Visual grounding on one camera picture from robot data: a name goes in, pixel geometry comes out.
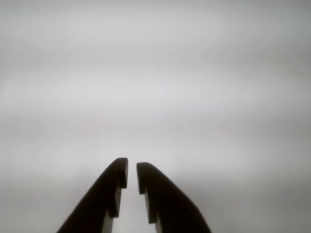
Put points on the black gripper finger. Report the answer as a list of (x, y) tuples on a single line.
[(172, 208), (97, 206)]

